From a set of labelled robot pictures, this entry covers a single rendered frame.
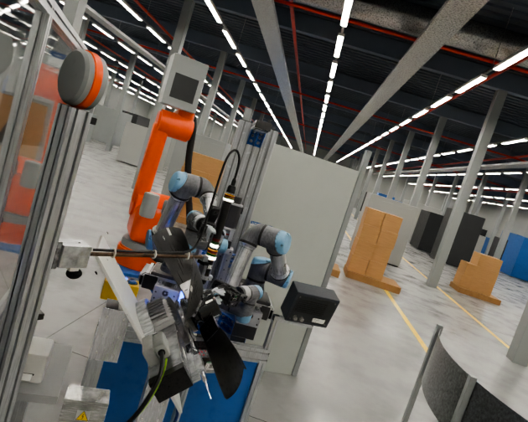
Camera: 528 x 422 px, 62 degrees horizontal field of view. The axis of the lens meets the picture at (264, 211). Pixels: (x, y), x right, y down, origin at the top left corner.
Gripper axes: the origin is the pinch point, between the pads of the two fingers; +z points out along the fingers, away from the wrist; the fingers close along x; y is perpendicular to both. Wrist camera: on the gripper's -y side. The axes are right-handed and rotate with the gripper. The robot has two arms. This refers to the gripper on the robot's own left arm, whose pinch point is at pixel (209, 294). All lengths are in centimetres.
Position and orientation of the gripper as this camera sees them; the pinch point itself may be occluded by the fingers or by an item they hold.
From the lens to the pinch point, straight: 202.3
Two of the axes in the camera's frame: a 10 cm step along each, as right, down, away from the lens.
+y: 7.3, 4.0, -5.5
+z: -5.7, -0.9, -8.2
